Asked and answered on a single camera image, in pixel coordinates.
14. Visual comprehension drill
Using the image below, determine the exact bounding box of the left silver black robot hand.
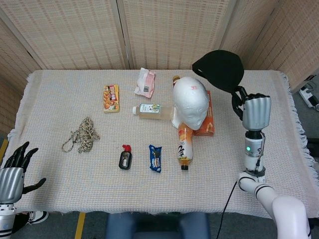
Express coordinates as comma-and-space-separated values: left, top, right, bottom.
0, 141, 47, 204

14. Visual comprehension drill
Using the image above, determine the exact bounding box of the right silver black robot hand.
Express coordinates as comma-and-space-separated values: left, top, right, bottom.
231, 86, 272, 131

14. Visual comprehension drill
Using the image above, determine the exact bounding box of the black cap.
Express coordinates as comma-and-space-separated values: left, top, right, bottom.
191, 49, 245, 93

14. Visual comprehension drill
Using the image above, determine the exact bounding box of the white foam mannequin head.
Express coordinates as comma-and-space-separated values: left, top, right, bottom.
171, 76, 209, 130

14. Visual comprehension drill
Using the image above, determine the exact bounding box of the orange juice bottle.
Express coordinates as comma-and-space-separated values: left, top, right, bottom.
177, 121, 194, 171

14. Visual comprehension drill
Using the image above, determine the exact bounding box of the small black red-capped bottle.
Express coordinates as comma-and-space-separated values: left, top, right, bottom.
118, 144, 133, 170

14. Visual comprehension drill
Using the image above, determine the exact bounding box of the yellow floor tape strip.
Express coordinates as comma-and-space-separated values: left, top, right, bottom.
74, 212, 86, 239
0, 138, 9, 160

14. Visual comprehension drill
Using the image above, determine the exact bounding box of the orange cardboard box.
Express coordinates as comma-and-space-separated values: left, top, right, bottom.
193, 90, 215, 136

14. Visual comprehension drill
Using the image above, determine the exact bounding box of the white black sneaker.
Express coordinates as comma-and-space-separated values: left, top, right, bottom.
26, 211, 50, 226

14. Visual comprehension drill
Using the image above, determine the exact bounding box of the white power strip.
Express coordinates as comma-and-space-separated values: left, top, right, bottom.
299, 83, 319, 112

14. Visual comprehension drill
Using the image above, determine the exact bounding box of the clear bottle pale drink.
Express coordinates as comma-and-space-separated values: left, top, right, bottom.
132, 103, 175, 120

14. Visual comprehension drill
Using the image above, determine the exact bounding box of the blue Oreo cookie packet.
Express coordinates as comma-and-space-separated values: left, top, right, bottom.
149, 144, 163, 174

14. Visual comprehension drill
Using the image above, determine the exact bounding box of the pink white plastic packet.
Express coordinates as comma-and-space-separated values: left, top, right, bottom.
134, 67, 157, 98

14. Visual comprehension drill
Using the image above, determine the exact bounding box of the beige waffle-weave tablecloth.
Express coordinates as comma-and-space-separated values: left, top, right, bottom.
6, 69, 317, 220

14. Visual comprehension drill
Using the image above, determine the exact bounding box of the yellow snack box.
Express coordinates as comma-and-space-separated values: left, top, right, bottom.
103, 84, 121, 114

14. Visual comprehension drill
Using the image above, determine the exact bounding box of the blue padded seat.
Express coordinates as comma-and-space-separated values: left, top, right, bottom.
104, 212, 211, 239

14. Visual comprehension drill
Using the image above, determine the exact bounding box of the woven folding screen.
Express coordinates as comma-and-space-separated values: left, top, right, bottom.
0, 0, 319, 93

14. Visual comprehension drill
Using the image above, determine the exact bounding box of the coiled beige speckled rope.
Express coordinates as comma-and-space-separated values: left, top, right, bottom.
61, 117, 101, 154

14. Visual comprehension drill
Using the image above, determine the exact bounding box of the black cable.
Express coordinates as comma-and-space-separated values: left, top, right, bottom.
215, 180, 238, 239

